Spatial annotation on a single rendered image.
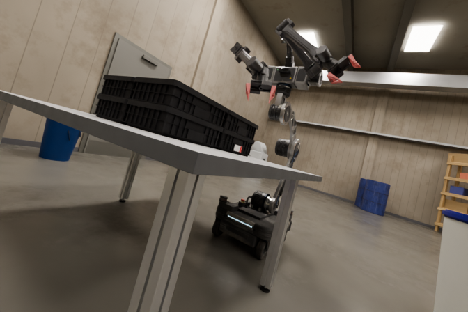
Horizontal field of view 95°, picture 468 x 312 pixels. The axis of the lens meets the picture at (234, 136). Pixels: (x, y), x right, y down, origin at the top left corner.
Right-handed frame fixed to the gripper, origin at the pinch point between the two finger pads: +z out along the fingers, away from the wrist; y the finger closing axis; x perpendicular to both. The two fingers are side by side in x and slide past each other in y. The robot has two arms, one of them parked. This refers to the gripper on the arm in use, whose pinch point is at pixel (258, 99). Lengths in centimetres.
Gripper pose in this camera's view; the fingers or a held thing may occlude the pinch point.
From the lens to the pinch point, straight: 101.3
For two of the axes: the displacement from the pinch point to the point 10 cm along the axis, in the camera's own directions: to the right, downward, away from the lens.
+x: 0.3, 5.3, 8.5
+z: -1.9, 8.4, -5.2
